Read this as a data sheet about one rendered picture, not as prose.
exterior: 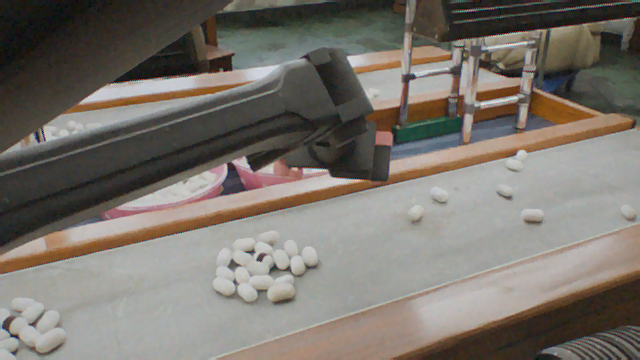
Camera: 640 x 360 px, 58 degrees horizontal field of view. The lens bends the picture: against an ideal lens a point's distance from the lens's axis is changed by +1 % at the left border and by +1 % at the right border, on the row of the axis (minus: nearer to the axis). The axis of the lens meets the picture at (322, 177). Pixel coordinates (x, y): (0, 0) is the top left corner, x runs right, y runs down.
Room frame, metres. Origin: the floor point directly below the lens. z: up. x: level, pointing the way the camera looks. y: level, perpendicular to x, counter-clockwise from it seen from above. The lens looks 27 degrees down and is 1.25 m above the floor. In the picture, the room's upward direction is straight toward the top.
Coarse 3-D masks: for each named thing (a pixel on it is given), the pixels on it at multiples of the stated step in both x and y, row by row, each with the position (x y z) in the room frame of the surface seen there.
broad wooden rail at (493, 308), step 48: (624, 240) 0.75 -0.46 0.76; (480, 288) 0.63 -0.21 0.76; (528, 288) 0.63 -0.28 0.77; (576, 288) 0.63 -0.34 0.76; (624, 288) 0.66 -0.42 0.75; (288, 336) 0.54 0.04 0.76; (336, 336) 0.54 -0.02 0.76; (384, 336) 0.54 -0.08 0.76; (432, 336) 0.54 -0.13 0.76; (480, 336) 0.55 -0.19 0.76; (528, 336) 0.58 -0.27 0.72; (576, 336) 0.63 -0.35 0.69
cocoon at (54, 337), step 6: (54, 330) 0.55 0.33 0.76; (60, 330) 0.56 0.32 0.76; (42, 336) 0.54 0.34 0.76; (48, 336) 0.55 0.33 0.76; (54, 336) 0.55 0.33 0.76; (60, 336) 0.55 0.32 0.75; (36, 342) 0.54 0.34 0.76; (42, 342) 0.54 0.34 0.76; (48, 342) 0.54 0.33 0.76; (54, 342) 0.54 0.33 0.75; (60, 342) 0.55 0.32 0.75; (36, 348) 0.53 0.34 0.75; (42, 348) 0.53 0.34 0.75; (48, 348) 0.54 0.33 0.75
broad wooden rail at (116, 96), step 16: (416, 48) 1.94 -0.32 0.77; (432, 48) 1.94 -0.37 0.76; (352, 64) 1.75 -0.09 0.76; (368, 64) 1.75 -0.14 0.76; (384, 64) 1.77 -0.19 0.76; (400, 64) 1.79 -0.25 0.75; (416, 64) 1.82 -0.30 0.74; (160, 80) 1.58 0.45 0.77; (176, 80) 1.58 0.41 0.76; (192, 80) 1.58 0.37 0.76; (208, 80) 1.58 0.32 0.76; (224, 80) 1.58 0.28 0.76; (240, 80) 1.58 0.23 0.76; (96, 96) 1.44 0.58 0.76; (112, 96) 1.44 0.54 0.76; (128, 96) 1.44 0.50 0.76; (144, 96) 1.45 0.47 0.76; (160, 96) 1.47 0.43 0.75; (176, 96) 1.49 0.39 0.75; (192, 96) 1.51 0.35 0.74; (80, 112) 1.38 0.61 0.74
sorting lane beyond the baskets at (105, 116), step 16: (432, 64) 1.83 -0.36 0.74; (448, 64) 1.83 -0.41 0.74; (464, 64) 1.83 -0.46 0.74; (368, 80) 1.66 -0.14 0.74; (384, 80) 1.66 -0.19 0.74; (416, 80) 1.66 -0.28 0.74; (432, 80) 1.66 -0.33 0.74; (448, 80) 1.66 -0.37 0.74; (464, 80) 1.66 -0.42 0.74; (480, 80) 1.66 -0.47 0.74; (496, 80) 1.66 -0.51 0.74; (384, 96) 1.51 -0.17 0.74; (96, 112) 1.38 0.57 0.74; (112, 112) 1.39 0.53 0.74; (128, 112) 1.39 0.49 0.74; (144, 112) 1.39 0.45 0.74; (64, 128) 1.28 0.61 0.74; (16, 144) 1.18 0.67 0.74
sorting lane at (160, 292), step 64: (384, 192) 0.95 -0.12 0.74; (448, 192) 0.95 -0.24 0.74; (576, 192) 0.95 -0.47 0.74; (128, 256) 0.74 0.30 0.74; (192, 256) 0.74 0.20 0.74; (320, 256) 0.74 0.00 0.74; (384, 256) 0.74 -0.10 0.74; (448, 256) 0.74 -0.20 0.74; (512, 256) 0.74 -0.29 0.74; (64, 320) 0.60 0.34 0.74; (128, 320) 0.60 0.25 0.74; (192, 320) 0.60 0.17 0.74; (256, 320) 0.60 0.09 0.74; (320, 320) 0.60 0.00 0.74
